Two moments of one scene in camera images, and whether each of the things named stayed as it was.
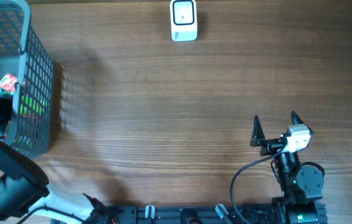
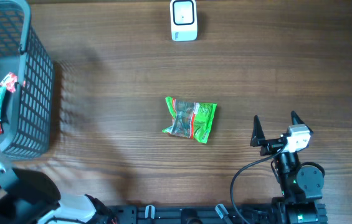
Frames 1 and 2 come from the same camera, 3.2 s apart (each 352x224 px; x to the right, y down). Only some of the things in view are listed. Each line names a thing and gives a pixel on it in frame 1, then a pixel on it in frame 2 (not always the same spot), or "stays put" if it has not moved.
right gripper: x=258 y=139 stays put
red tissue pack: x=8 y=82 stays put
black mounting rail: x=163 y=214 stays put
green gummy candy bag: x=30 y=107 to x=191 y=120
